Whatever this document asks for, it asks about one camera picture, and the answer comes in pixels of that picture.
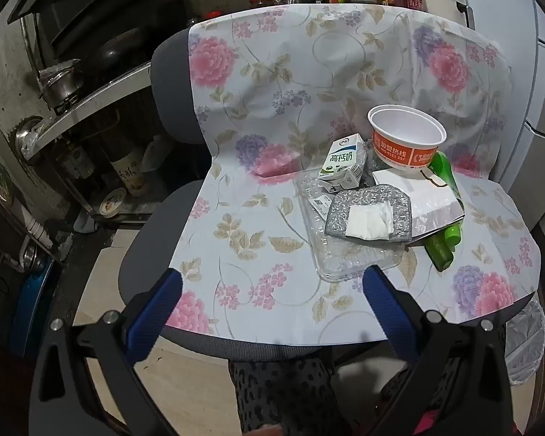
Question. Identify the steel pot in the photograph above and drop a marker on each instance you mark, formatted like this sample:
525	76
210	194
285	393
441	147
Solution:
59	86

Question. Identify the black wok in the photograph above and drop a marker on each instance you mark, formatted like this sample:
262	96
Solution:
113	50

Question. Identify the white tissue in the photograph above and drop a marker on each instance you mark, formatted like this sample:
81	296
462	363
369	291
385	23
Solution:
368	222

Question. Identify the green white milk carton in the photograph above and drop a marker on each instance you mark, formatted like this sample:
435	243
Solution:
340	159

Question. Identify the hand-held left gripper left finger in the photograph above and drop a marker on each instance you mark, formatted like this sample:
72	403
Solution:
156	309

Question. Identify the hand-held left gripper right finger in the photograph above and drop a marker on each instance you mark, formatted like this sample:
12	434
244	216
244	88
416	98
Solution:
386	309

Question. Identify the steel stove counter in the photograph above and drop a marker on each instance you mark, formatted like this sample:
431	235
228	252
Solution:
86	102

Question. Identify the red lid glass jar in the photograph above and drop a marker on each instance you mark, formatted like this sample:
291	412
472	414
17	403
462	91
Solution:
260	1
214	13

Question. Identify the clear plastic tray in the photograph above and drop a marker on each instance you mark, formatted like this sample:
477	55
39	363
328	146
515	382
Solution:
345	259

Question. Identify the large bottle with white label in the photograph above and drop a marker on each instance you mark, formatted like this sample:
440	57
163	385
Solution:
129	175

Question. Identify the white paper bag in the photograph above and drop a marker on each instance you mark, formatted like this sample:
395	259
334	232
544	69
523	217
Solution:
427	204

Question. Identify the white drain pipe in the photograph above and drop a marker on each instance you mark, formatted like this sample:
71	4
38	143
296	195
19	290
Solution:
34	225

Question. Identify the translucent plastic jug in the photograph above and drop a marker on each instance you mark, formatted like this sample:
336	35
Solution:
156	156

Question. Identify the green plastic bottle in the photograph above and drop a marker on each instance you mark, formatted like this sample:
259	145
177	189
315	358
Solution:
438	254

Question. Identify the orange white paper bowl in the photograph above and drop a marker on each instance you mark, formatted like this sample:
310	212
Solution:
390	150

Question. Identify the silver glitter pouch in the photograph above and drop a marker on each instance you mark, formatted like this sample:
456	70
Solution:
343	209

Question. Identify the trash bin with plastic liner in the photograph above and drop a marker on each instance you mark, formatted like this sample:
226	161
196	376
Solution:
524	340

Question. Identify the grey office chair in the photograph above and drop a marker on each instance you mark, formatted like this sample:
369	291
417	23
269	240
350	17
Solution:
172	91

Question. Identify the silver refrigerator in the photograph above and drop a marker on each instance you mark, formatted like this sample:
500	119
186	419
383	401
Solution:
508	100

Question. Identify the person's left leg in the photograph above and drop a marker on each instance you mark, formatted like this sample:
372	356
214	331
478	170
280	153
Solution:
281	395

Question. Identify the blue container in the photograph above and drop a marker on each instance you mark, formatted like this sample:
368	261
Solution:
32	304

